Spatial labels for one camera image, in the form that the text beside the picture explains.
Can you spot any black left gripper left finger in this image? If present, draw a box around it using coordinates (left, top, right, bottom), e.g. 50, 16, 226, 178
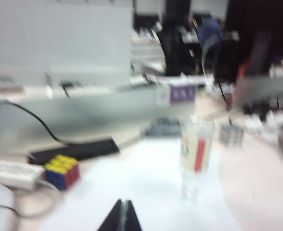
97, 199, 125, 231

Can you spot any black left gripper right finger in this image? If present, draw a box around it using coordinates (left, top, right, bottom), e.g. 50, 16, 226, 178
125, 199, 142, 231

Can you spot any clear plastic bottle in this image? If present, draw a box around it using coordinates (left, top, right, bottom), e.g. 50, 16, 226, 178
179, 115, 216, 200

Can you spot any white paper sheet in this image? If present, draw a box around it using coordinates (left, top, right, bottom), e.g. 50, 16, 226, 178
66, 156, 243, 231
39, 144, 180, 231

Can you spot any multicoloured Rubik's cube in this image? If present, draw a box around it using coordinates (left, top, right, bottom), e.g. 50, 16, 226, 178
44, 154, 81, 191

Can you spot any black flat bar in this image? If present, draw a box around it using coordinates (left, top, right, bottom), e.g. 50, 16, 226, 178
27, 138, 121, 167

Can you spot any frosted glass desk partition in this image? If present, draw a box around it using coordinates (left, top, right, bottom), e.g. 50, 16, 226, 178
0, 84, 197, 150

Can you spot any white power strip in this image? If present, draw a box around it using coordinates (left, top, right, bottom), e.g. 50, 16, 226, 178
0, 158, 45, 191

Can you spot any silver mirror cube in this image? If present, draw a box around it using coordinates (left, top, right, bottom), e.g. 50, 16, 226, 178
219, 122, 244, 147

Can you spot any purple and white nameplate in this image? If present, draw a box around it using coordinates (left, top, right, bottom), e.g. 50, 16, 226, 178
155, 84, 197, 108

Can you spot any crumpled white tissue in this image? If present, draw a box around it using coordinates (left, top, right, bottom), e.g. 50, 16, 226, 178
242, 113, 283, 135

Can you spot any black mesh office chair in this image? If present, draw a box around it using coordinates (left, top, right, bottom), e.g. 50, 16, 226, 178
155, 24, 195, 75

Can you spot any grey frosted desk panel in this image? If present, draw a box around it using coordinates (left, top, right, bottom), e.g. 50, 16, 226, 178
232, 77, 283, 111

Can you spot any white upright board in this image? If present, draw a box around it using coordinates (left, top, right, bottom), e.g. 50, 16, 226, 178
0, 0, 135, 90

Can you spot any light grey power strip cable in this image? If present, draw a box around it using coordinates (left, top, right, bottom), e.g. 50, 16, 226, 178
13, 179, 64, 218

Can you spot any thick black power cable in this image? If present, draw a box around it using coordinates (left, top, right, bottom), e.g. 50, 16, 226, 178
6, 101, 70, 146

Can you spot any white USB cable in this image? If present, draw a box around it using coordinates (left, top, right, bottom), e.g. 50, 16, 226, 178
201, 33, 223, 82

